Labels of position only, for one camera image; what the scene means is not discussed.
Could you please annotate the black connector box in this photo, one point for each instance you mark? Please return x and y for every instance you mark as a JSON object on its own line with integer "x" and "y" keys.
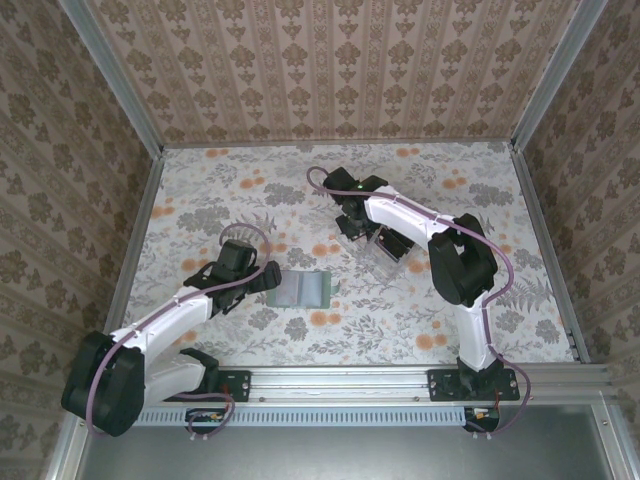
{"x": 205, "y": 419}
{"x": 482, "y": 419}

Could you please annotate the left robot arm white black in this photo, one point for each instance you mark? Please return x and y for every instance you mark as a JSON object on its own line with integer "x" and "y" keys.
{"x": 165, "y": 320}

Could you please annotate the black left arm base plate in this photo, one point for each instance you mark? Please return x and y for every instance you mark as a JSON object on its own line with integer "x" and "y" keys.
{"x": 240, "y": 385}

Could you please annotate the grey metal sheet panel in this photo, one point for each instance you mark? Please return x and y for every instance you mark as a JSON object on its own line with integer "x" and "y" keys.
{"x": 325, "y": 455}

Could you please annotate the aluminium frame post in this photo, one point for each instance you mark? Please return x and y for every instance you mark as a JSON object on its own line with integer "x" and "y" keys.
{"x": 555, "y": 75}
{"x": 116, "y": 75}

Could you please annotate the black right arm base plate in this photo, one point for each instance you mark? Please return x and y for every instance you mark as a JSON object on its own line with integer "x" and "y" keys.
{"x": 442, "y": 387}

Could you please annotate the black credit card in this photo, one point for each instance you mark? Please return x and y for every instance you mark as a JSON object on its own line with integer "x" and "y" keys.
{"x": 402, "y": 239}
{"x": 392, "y": 251}

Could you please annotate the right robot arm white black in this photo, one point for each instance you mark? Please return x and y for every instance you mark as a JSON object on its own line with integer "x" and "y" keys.
{"x": 400, "y": 212}

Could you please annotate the floral patterned table cover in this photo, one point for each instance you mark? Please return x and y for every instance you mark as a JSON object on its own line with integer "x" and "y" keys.
{"x": 225, "y": 175}

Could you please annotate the aluminium table side rail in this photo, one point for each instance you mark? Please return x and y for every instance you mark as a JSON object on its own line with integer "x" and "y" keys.
{"x": 533, "y": 200}
{"x": 146, "y": 200}

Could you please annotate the aluminium panel frame bar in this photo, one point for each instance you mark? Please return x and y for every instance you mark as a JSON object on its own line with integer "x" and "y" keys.
{"x": 67, "y": 460}
{"x": 612, "y": 450}

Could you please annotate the green card holder wallet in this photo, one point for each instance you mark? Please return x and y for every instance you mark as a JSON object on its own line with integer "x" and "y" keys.
{"x": 300, "y": 290}

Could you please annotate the aluminium mounting rail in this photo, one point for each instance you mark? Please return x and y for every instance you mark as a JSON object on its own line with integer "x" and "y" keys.
{"x": 325, "y": 382}

